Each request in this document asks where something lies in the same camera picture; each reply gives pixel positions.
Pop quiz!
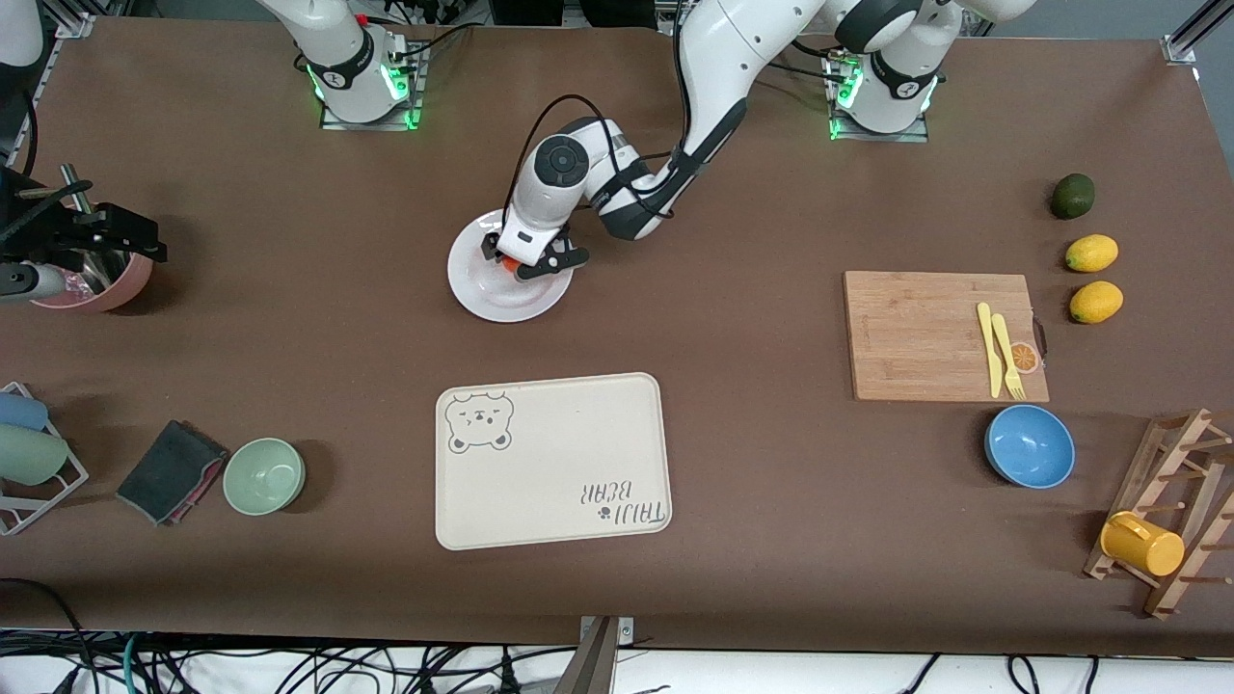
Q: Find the cream bear print tray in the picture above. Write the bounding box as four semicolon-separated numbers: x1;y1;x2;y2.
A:
434;372;673;552

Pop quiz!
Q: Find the pink cup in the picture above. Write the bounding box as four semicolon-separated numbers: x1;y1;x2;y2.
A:
29;246;154;313

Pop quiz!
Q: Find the black arm base cable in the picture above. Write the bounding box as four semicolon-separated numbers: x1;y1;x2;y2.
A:
766;48;849;83
371;10;478;73

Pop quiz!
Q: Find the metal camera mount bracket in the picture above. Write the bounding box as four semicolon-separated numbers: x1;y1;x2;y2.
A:
569;615;637;694

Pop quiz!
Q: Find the yellow lemon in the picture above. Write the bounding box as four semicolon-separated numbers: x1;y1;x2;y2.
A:
1065;234;1120;274
1069;280;1125;325

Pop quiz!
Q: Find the aluminium frame profile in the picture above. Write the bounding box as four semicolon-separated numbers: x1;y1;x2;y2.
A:
5;10;99;160
1162;0;1234;67

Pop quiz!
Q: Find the white wire cup rack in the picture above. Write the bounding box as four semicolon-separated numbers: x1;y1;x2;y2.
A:
0;381;91;538

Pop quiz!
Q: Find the dark green avocado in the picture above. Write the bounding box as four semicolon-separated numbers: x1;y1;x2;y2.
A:
1050;173;1097;221

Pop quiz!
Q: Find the yellow plastic knife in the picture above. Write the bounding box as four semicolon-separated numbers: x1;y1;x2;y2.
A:
977;302;1005;399

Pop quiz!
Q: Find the dark grey folded cloth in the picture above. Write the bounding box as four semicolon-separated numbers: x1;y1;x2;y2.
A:
116;419;230;528

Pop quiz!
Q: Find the white round plate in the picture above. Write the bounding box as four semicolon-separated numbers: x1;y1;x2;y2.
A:
447;207;576;324

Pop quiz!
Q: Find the blue bowl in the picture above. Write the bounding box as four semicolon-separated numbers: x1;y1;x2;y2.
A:
983;404;1077;491

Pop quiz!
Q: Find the wooden peg rack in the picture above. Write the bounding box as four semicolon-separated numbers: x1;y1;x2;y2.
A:
1083;408;1234;620

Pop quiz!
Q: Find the wooden cutting board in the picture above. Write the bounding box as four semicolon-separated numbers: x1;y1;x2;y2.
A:
844;271;1051;404

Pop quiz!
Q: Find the pale green cup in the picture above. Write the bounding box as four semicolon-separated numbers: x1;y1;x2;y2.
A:
0;424;70;487

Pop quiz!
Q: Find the yellow mug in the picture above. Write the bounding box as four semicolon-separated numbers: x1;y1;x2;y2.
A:
1100;511;1186;578

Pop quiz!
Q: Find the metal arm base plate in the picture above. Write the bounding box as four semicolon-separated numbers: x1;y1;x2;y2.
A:
318;40;427;132
825;50;932;145

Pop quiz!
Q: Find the brown table cover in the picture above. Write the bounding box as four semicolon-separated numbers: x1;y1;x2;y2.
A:
0;14;1234;661

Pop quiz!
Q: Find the blue cup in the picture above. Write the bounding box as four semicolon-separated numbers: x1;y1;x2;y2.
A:
0;390;49;432

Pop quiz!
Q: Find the yellow plastic fork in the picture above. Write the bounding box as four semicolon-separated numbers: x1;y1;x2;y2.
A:
991;313;1027;401

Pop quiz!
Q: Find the steel scoop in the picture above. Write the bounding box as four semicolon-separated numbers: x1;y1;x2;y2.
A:
58;164;126;290

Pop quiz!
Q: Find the pale green bowl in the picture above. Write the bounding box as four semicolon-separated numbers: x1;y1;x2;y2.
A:
222;438;308;518

